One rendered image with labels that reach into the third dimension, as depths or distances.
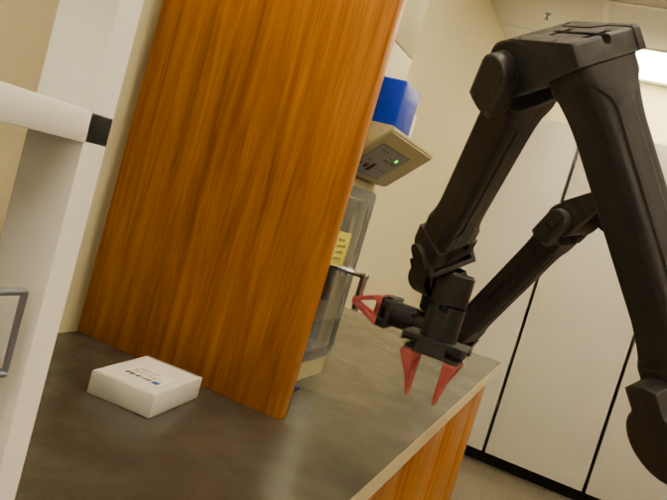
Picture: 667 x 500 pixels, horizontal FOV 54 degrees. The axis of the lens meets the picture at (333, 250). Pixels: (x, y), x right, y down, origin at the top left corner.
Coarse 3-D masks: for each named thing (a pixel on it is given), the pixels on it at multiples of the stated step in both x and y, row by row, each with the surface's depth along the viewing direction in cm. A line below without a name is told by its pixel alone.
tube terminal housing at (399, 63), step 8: (400, 48) 144; (392, 56) 142; (400, 56) 146; (392, 64) 143; (400, 64) 147; (408, 64) 152; (392, 72) 144; (400, 72) 149; (360, 184) 147; (368, 184) 151; (312, 360) 151; (320, 360) 156; (304, 368) 148; (312, 368) 153; (320, 368) 158; (304, 376) 150
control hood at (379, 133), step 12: (372, 132) 123; (384, 132) 122; (396, 132) 124; (372, 144) 123; (396, 144) 129; (408, 144) 133; (408, 156) 140; (420, 156) 144; (432, 156) 150; (396, 168) 144; (408, 168) 148; (372, 180) 144; (384, 180) 149; (396, 180) 153
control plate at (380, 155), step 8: (384, 144) 126; (376, 152) 128; (384, 152) 130; (392, 152) 132; (360, 160) 128; (368, 160) 130; (376, 160) 132; (384, 160) 135; (392, 160) 137; (400, 160) 140; (408, 160) 142; (360, 168) 133; (384, 168) 140; (392, 168) 143; (368, 176) 140; (376, 176) 143
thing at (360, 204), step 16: (352, 192) 141; (368, 192) 149; (352, 208) 143; (368, 208) 152; (352, 224) 146; (352, 240) 149; (352, 256) 152; (336, 272) 146; (336, 288) 149; (320, 304) 142; (336, 304) 151; (320, 320) 145; (336, 320) 155; (320, 336) 148; (320, 352) 151
